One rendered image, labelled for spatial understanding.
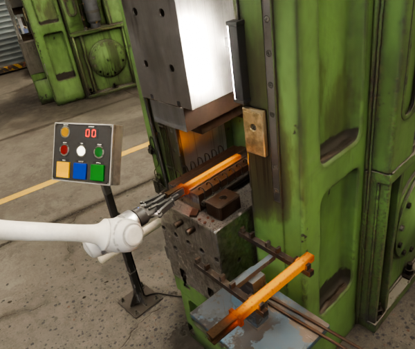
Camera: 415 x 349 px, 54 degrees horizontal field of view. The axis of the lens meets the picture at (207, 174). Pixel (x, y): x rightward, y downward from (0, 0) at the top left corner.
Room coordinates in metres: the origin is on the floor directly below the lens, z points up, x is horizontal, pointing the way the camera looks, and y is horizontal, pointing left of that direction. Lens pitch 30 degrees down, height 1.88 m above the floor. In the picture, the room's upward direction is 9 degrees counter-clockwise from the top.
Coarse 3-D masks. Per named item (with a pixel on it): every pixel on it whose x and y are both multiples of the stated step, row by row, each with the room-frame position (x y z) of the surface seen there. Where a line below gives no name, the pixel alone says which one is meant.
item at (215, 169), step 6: (234, 156) 1.62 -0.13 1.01; (240, 156) 1.63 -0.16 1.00; (222, 162) 1.59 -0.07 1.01; (228, 162) 1.58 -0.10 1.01; (210, 168) 1.55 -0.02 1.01; (216, 168) 1.54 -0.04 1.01; (222, 168) 1.56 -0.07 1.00; (204, 174) 1.50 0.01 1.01; (210, 174) 1.51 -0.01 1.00; (192, 180) 1.47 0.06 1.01; (198, 180) 1.46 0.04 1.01; (180, 186) 1.42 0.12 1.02; (186, 186) 1.42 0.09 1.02; (192, 186) 1.44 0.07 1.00; (168, 192) 1.39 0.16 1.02; (174, 192) 1.39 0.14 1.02; (186, 192) 1.41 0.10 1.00
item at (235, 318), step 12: (300, 264) 0.94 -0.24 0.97; (276, 276) 0.90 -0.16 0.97; (288, 276) 0.89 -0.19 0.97; (264, 288) 0.86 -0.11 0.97; (276, 288) 0.86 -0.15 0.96; (252, 300) 0.83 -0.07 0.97; (264, 300) 0.83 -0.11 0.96; (240, 312) 0.79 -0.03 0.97; (216, 324) 0.76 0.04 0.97; (228, 324) 0.75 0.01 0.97; (240, 324) 0.76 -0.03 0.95; (216, 336) 0.72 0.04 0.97
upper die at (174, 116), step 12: (228, 96) 1.52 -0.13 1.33; (156, 108) 1.51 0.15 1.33; (168, 108) 1.45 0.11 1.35; (180, 108) 1.39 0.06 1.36; (204, 108) 1.44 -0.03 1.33; (216, 108) 1.48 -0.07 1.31; (228, 108) 1.52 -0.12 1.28; (156, 120) 1.52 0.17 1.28; (168, 120) 1.46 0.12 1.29; (180, 120) 1.40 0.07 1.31; (192, 120) 1.40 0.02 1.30; (204, 120) 1.44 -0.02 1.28
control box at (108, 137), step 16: (80, 128) 1.82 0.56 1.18; (96, 128) 1.78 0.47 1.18; (112, 128) 1.74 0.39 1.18; (64, 144) 1.82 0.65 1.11; (80, 144) 1.78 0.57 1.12; (96, 144) 1.74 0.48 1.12; (112, 144) 1.71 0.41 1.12; (64, 160) 1.78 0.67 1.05; (80, 160) 1.75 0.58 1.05; (96, 160) 1.71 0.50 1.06; (112, 160) 1.68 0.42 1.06; (112, 176) 1.65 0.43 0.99
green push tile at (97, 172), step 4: (92, 164) 1.70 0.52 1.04; (96, 164) 1.70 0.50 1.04; (92, 168) 1.69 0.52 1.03; (96, 168) 1.68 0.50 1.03; (100, 168) 1.67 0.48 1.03; (104, 168) 1.67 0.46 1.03; (92, 172) 1.68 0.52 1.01; (96, 172) 1.67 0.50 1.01; (100, 172) 1.66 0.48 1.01; (92, 176) 1.67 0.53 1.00; (96, 176) 1.67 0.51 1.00; (100, 176) 1.66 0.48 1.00; (92, 180) 1.67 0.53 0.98; (96, 180) 1.66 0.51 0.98; (100, 180) 1.65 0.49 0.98
